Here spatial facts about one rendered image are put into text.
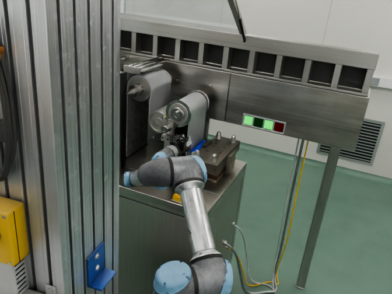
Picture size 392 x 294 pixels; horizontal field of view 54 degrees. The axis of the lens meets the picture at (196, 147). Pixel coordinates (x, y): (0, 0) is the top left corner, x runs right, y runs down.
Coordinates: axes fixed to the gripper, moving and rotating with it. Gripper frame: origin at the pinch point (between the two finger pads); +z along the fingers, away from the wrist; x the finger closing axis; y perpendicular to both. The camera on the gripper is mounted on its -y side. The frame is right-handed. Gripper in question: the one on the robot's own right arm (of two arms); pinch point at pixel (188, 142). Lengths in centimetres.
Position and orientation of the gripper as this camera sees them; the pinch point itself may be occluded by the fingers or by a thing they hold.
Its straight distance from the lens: 209.9
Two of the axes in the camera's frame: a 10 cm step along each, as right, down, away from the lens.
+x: -9.1, -2.4, 3.4
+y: 0.9, -9.1, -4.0
